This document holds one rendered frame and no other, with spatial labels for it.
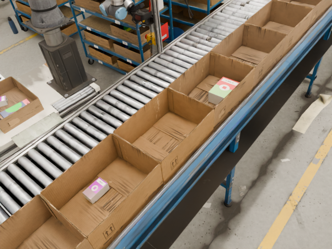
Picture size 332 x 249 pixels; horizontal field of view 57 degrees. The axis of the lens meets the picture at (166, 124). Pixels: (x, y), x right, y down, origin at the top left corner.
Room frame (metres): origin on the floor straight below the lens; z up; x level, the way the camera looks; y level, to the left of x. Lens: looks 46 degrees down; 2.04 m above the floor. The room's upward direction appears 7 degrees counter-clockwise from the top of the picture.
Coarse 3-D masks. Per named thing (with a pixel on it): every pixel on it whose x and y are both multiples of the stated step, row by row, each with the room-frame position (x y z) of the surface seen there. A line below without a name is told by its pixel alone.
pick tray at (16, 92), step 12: (0, 84) 1.76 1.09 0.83; (12, 84) 1.80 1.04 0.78; (0, 96) 1.72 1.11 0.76; (12, 96) 1.70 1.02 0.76; (24, 96) 1.69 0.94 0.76; (36, 96) 1.55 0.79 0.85; (0, 108) 1.59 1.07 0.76; (24, 108) 1.47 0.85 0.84; (36, 108) 1.51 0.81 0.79; (0, 120) 1.37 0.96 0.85; (12, 120) 1.40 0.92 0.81; (24, 120) 1.44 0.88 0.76
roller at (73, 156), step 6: (48, 138) 1.27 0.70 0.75; (54, 138) 1.26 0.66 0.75; (54, 144) 1.22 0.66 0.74; (60, 144) 1.21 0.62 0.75; (60, 150) 1.17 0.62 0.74; (66, 150) 1.16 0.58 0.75; (72, 150) 1.16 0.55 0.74; (66, 156) 1.13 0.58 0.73; (72, 156) 1.11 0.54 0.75; (78, 156) 1.10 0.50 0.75
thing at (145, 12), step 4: (140, 12) 2.03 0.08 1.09; (144, 12) 2.03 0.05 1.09; (148, 12) 2.04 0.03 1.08; (136, 16) 2.01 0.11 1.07; (140, 16) 1.99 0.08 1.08; (144, 16) 2.01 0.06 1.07; (148, 16) 2.03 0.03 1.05; (140, 20) 1.99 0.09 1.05; (144, 20) 2.04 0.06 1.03; (148, 20) 2.05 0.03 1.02
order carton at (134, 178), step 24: (120, 144) 0.93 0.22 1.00; (72, 168) 0.80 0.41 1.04; (96, 168) 0.87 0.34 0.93; (120, 168) 0.88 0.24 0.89; (144, 168) 0.83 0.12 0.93; (48, 192) 0.70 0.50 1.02; (72, 192) 0.76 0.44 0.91; (120, 192) 0.75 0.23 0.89; (144, 192) 0.68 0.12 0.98; (72, 216) 0.66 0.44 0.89; (96, 216) 0.65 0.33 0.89; (120, 216) 0.58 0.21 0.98; (96, 240) 0.50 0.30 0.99
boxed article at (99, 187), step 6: (96, 180) 0.80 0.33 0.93; (102, 180) 0.79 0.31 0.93; (90, 186) 0.77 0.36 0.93; (96, 186) 0.77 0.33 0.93; (102, 186) 0.76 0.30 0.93; (108, 186) 0.77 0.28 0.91; (84, 192) 0.74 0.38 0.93; (90, 192) 0.74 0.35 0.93; (96, 192) 0.74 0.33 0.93; (102, 192) 0.75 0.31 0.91; (90, 198) 0.71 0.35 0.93; (96, 198) 0.72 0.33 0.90
